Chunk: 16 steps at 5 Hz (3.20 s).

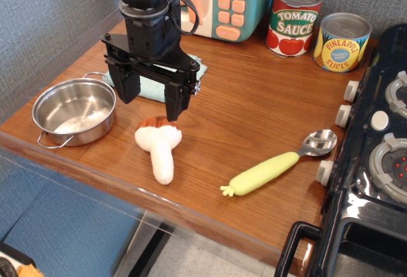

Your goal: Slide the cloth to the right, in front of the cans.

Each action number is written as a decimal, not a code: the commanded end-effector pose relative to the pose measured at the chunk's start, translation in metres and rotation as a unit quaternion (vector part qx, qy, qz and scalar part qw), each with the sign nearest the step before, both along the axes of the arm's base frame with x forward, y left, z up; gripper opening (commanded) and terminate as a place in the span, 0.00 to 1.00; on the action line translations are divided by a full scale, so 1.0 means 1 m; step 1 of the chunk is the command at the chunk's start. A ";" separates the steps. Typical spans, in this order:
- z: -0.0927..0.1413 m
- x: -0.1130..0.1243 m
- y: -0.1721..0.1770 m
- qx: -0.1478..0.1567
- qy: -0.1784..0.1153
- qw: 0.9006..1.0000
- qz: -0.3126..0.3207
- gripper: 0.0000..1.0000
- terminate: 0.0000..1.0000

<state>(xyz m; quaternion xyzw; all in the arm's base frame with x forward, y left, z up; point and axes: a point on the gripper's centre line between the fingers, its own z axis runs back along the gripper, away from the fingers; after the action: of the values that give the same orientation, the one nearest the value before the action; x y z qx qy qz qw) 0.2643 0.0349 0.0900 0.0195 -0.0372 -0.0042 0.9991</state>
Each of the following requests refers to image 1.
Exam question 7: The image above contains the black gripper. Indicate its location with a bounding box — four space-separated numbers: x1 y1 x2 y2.
102 0 200 122

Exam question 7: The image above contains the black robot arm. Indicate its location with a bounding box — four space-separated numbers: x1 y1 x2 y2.
101 0 200 121

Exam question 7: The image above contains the light blue napkin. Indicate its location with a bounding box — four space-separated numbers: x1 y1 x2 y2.
102 53 209 103

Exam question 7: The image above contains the plush mushroom toy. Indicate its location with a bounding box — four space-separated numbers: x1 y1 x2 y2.
134 116 183 185

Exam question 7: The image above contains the small steel pot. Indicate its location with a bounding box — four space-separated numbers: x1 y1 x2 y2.
32 75 116 149

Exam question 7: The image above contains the teal toy microwave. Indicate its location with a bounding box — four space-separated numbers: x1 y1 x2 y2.
181 0 272 43

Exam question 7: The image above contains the clear acrylic table guard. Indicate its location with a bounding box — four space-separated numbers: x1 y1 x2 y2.
1 150 275 276

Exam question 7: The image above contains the tomato sauce can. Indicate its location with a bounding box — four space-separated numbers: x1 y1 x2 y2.
266 0 323 57

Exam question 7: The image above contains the pineapple slices can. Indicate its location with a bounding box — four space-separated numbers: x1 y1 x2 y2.
314 13 372 73

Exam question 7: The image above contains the black toy stove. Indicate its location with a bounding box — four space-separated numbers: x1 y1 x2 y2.
275 24 406 276

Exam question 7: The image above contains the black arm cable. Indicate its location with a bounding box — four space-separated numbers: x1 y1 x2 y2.
167 0 200 36

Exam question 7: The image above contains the spoon with green handle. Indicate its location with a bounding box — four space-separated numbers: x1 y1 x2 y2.
220 129 338 197

